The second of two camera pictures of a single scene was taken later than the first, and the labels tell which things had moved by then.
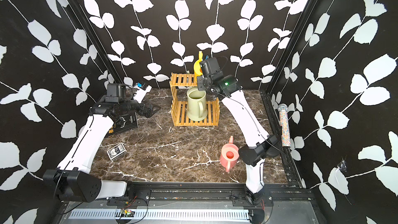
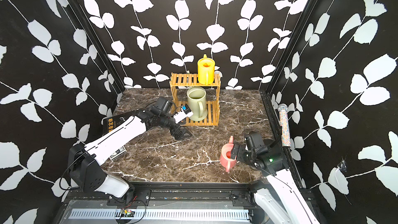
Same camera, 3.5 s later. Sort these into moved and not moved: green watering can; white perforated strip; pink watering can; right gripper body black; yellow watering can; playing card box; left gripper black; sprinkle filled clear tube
Moved: yellow watering can; right gripper body black; left gripper black
Not moved: sprinkle filled clear tube; green watering can; white perforated strip; playing card box; pink watering can
